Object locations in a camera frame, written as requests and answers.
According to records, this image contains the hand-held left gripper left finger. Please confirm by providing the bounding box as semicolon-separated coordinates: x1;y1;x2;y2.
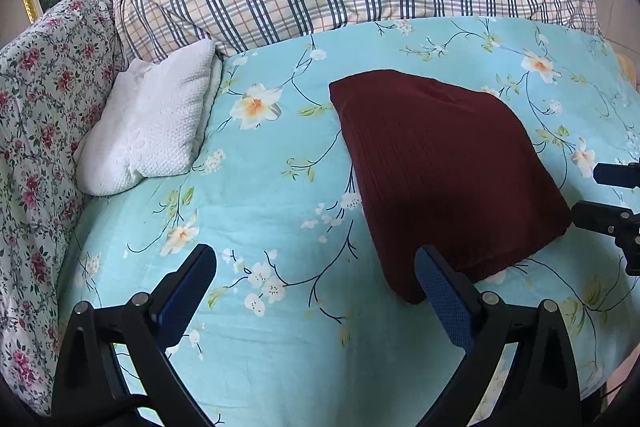
51;243;218;427

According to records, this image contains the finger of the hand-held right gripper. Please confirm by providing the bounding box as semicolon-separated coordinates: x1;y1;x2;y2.
570;201;640;278
594;162;640;188

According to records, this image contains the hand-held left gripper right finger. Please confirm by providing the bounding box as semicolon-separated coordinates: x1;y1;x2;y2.
414;245;583;427

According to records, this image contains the maroon knit sweater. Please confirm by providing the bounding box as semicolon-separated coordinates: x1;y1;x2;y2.
328;69;572;305

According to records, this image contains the light blue floral bed sheet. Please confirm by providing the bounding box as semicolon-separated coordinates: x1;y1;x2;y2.
57;17;640;427

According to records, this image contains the white textured pillow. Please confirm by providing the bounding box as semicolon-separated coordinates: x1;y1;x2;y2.
74;38;218;196

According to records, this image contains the floral pink quilt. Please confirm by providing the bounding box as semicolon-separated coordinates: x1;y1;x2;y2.
0;0;127;418

